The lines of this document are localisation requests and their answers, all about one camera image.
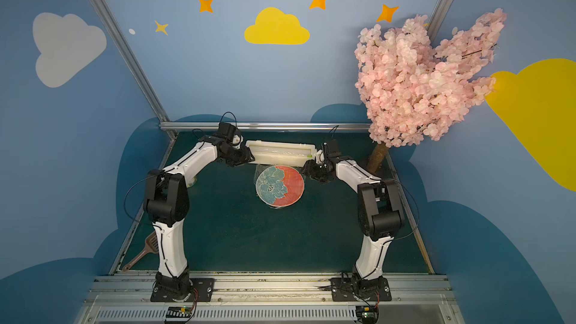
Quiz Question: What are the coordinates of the white plastic wrap dispenser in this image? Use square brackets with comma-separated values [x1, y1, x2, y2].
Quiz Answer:
[246, 140, 317, 167]

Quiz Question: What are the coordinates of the clear plastic wrap sheet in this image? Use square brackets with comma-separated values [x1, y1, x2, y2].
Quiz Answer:
[253, 161, 309, 211]

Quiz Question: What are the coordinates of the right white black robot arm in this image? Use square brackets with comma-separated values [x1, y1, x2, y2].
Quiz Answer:
[303, 159, 405, 287]

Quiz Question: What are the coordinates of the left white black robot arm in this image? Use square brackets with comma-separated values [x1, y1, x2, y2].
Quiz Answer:
[143, 134, 254, 300]

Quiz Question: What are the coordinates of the red and teal floral plate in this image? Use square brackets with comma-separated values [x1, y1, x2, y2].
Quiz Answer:
[255, 164, 305, 208]

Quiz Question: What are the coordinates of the pink artificial blossom tree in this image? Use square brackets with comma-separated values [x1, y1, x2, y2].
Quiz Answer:
[354, 8, 506, 173]

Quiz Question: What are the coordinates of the brown slotted spatula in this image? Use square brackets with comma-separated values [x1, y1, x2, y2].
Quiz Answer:
[121, 232, 159, 272]

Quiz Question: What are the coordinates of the right small circuit board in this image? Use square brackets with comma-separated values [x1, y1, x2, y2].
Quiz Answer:
[355, 306, 378, 324]

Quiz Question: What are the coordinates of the small circuit board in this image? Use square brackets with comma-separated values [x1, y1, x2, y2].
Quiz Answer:
[164, 306, 196, 323]
[355, 306, 378, 324]

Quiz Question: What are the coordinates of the left small circuit board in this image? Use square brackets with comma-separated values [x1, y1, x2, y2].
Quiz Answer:
[164, 306, 196, 323]

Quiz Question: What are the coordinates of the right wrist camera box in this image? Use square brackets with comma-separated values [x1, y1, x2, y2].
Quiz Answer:
[315, 139, 342, 164]

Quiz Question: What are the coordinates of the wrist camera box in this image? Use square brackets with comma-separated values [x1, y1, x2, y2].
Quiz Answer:
[315, 139, 342, 164]
[216, 122, 243, 146]

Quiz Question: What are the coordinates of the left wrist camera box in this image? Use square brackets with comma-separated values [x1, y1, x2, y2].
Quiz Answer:
[216, 122, 243, 146]

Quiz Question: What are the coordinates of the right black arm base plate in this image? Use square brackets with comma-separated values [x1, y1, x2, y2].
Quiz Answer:
[327, 276, 392, 302]

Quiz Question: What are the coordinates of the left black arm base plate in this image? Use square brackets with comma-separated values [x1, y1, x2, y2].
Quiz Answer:
[150, 276, 215, 303]

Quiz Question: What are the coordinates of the aluminium front rail frame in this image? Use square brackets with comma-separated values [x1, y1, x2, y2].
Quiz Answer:
[75, 272, 464, 323]

